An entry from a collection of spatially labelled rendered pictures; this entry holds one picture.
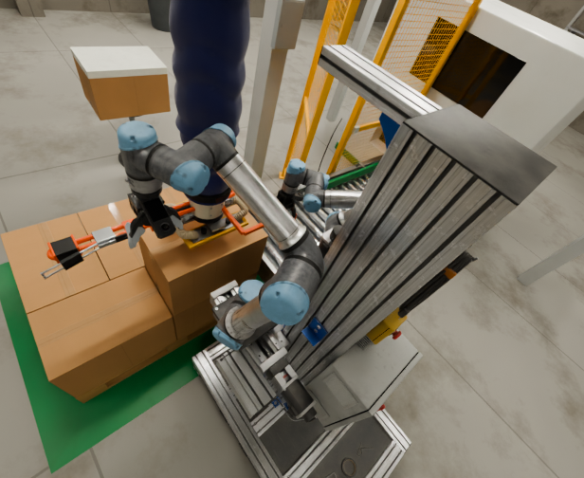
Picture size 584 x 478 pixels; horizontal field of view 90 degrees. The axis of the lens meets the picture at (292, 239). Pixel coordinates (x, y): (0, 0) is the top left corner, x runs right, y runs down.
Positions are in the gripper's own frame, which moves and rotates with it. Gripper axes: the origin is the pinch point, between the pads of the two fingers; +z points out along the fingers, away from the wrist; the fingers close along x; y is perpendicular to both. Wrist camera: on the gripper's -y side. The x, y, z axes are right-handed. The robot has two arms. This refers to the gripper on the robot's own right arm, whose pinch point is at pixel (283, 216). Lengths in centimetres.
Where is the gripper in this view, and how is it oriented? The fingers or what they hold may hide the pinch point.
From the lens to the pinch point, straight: 154.0
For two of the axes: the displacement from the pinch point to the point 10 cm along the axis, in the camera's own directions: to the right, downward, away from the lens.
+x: 6.2, 6.9, -3.6
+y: -7.5, 3.8, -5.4
